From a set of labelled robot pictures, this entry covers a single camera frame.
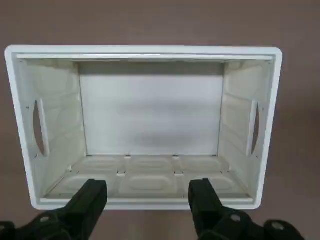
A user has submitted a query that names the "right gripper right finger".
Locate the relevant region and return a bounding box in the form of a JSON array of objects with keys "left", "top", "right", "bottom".
[{"left": 187, "top": 177, "right": 305, "bottom": 240}]

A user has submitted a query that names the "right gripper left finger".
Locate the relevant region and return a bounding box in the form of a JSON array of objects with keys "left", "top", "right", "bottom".
[{"left": 0, "top": 178, "right": 108, "bottom": 240}]

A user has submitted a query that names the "white folding storage box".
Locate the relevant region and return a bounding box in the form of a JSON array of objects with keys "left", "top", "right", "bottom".
[{"left": 4, "top": 44, "right": 284, "bottom": 211}]

